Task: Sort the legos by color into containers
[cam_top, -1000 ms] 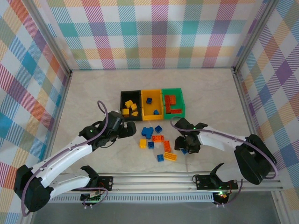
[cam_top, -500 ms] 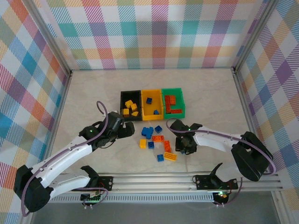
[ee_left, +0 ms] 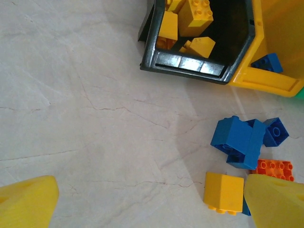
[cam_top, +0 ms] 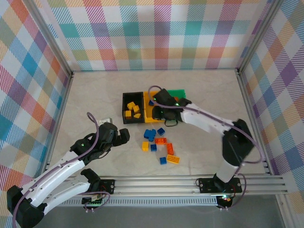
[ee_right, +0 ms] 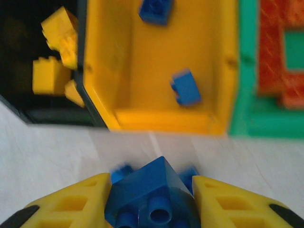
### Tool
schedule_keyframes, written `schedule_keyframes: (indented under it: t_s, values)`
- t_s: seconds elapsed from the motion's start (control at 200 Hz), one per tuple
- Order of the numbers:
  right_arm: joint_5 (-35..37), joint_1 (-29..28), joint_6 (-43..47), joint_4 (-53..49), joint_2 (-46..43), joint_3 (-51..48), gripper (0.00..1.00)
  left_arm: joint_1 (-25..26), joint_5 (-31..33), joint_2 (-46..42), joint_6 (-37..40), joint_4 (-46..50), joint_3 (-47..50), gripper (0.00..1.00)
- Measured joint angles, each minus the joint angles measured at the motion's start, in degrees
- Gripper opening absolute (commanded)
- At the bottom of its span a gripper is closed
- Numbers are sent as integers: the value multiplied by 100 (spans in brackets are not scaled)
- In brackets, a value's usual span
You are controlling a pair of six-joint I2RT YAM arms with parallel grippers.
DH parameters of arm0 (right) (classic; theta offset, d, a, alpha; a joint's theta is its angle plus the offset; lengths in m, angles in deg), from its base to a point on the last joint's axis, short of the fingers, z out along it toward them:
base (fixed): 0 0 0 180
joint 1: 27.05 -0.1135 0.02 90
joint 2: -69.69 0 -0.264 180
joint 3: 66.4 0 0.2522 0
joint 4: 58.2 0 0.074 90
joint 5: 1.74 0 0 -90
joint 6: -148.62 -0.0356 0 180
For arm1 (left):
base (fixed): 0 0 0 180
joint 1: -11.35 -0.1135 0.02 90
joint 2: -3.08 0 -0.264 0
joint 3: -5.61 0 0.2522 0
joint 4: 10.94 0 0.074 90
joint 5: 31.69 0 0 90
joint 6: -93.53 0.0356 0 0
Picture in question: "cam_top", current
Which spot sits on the yellow sloped lego brick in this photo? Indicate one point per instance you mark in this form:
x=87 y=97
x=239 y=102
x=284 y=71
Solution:
x=137 y=116

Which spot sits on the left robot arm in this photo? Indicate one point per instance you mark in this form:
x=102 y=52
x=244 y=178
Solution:
x=59 y=168

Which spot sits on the orange long lego brick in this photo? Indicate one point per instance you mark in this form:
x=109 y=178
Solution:
x=161 y=140
x=170 y=149

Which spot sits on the wide aluminium base rail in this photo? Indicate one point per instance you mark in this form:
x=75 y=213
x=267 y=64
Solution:
x=154 y=185

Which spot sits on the green circuit board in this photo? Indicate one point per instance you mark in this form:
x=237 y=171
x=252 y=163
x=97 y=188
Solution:
x=95 y=198

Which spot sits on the aluminium side rail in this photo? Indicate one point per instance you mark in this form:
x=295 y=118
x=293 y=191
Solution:
x=59 y=118
x=245 y=95

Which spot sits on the green plastic bin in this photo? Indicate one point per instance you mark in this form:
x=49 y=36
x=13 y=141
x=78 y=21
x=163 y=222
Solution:
x=177 y=92

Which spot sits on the blue square lego brick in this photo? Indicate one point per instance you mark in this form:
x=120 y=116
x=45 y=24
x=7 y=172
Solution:
x=146 y=135
x=153 y=147
x=161 y=130
x=163 y=160

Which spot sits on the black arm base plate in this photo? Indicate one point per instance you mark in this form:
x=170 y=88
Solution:
x=109 y=186
x=204 y=185

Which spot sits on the small circuit board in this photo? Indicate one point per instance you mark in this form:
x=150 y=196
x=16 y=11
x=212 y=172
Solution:
x=225 y=198

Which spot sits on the yellow long lego brick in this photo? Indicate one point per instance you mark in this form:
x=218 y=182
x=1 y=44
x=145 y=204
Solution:
x=173 y=158

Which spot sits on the blue long lego brick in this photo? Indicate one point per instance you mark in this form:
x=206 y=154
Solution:
x=153 y=132

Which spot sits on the black plastic bin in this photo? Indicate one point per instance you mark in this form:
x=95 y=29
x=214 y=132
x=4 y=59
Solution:
x=127 y=97

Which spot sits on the aluminium frame post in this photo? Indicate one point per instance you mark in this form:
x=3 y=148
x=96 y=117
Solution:
x=51 y=35
x=261 y=35

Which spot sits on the yellow plastic bin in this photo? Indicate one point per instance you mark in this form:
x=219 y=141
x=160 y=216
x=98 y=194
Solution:
x=148 y=116

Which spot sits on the aluminium frame leg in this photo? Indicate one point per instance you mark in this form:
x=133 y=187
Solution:
x=285 y=213

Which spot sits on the yellow square lego brick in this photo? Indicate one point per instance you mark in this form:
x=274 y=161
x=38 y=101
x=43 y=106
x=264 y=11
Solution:
x=145 y=145
x=128 y=114
x=136 y=109
x=130 y=104

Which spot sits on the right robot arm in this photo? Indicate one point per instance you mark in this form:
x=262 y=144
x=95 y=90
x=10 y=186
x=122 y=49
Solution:
x=204 y=118

